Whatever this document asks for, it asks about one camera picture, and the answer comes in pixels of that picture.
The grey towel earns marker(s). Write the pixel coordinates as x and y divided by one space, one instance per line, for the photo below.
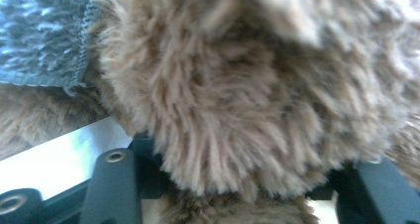
39 35

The brown teddy bear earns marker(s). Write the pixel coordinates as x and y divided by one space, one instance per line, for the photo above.
231 101

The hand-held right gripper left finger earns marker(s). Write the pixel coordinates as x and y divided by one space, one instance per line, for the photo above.
112 191

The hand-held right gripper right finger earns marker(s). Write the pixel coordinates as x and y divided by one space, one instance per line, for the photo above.
379 197

